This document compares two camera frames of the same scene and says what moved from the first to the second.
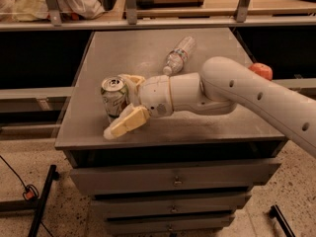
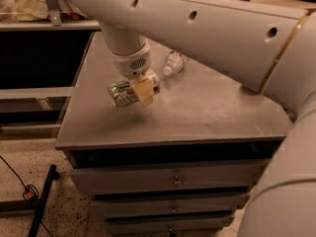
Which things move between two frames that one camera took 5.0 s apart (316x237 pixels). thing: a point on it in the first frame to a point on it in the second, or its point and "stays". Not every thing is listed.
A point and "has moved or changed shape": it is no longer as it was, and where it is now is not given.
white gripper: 155,95 to 134,66
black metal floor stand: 37,204 stays
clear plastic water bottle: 178,55 stays
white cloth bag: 30,3 stays
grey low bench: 36,99 stays
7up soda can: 115,96 has moved or changed shape
